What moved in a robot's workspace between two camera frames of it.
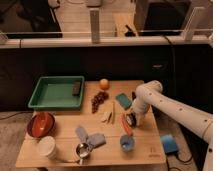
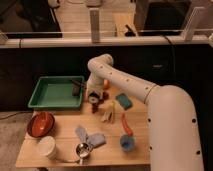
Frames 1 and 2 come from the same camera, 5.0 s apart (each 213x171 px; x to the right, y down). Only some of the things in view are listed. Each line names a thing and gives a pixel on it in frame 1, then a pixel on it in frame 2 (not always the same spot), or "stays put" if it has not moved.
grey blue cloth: (94, 139) stays put
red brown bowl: (41, 124) stays put
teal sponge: (123, 100) stays put
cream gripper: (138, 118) -> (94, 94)
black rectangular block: (76, 86) stays put
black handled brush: (131, 117) -> (84, 86)
